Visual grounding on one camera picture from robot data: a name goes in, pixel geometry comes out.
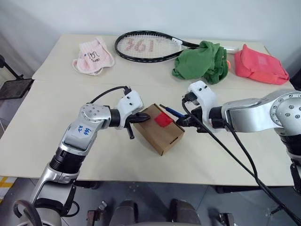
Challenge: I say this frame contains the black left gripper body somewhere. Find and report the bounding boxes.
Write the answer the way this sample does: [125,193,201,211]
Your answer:
[124,112,142,140]

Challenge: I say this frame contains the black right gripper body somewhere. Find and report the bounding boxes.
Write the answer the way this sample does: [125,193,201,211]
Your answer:
[188,107,207,133]

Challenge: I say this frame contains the brown cardboard box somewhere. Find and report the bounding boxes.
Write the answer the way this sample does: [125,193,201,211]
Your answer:
[133,103,185,156]

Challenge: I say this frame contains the red tape seal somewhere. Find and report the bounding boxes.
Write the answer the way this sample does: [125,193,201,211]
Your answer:
[154,112,173,128]

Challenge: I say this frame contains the green crumpled garment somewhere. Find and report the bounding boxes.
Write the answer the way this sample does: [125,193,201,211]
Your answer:
[171,40,229,85]

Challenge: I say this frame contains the pink printed towel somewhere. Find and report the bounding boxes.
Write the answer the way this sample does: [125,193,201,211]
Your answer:
[72,36,115,76]

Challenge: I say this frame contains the black tennis racket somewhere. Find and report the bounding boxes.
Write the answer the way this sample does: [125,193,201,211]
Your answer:
[114,30,240,64]

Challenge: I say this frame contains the coral pink fabric bag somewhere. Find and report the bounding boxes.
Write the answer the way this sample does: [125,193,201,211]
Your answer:
[234,44,290,85]

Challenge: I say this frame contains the dark rounded shape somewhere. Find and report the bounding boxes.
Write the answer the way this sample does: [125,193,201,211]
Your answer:
[116,200,139,226]
[169,199,200,226]

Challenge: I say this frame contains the dark object beside table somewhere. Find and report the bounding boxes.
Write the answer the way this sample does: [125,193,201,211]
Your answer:
[289,58,301,91]

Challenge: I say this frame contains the black metal stand base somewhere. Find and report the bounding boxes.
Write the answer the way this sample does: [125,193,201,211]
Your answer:
[0,54,33,101]

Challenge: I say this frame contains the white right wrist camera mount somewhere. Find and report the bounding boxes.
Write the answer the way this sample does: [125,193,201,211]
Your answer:
[187,80,218,129]

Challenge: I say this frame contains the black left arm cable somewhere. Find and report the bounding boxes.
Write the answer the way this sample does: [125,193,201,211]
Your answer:
[90,86,132,105]

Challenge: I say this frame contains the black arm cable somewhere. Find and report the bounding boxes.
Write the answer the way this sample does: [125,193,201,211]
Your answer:
[181,93,301,226]
[90,86,132,105]
[224,126,301,223]

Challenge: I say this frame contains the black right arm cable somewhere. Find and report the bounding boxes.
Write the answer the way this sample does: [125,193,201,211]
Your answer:
[224,126,301,223]
[181,93,301,226]

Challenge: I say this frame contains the small dark metal bracket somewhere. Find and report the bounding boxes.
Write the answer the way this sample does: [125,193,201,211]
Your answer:
[87,200,108,226]
[218,212,236,226]

